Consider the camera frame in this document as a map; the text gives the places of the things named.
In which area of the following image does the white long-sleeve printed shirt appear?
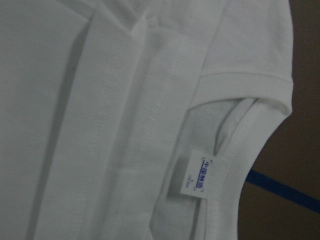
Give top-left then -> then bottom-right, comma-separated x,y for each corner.
0,0 -> 293,240

